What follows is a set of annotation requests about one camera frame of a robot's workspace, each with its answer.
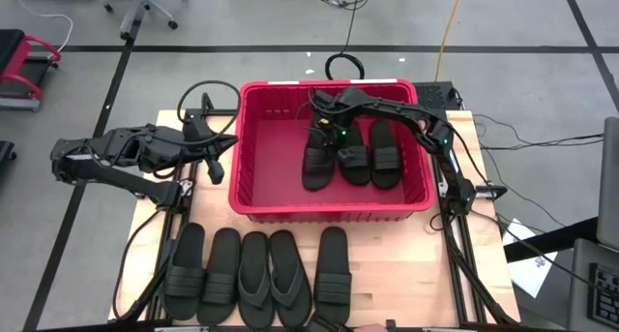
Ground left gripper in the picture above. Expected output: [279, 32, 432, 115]
[182, 118, 240, 186]

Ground black slide sandal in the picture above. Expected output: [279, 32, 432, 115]
[336, 121, 372, 187]
[368, 119, 403, 190]
[196, 226, 242, 326]
[162, 222, 207, 321]
[312, 226, 353, 326]
[301, 116, 339, 192]

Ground black flip-flop sandal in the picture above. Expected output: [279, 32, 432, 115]
[268, 228, 314, 329]
[236, 230, 277, 331]

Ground red plastic bin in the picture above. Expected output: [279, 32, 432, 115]
[227, 78, 437, 226]

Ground black vented box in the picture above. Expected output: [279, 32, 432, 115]
[410, 81, 460, 111]

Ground blue office chair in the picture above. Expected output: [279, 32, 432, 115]
[70, 0, 188, 42]

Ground red black bench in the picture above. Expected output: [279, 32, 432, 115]
[0, 28, 63, 113]

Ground black bar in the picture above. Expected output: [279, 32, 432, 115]
[502, 216, 601, 264]

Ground white paper sheet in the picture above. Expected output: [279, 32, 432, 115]
[507, 218, 558, 299]

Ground large flat monitor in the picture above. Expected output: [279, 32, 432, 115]
[595, 116, 619, 251]

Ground grey desk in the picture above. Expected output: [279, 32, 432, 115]
[568, 238, 619, 332]

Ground black keyboard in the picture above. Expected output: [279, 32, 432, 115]
[586, 262, 619, 329]

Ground black coiled cable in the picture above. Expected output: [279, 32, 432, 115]
[324, 0, 367, 81]

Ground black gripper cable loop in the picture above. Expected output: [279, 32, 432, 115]
[176, 79, 242, 147]

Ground yellow cable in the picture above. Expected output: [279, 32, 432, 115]
[433, 0, 466, 83]

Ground black table cable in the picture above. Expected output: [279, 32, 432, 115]
[111, 208, 165, 322]

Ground white cable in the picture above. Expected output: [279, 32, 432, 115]
[12, 0, 74, 62]

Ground black floor cable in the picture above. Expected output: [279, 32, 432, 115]
[473, 112, 605, 152]

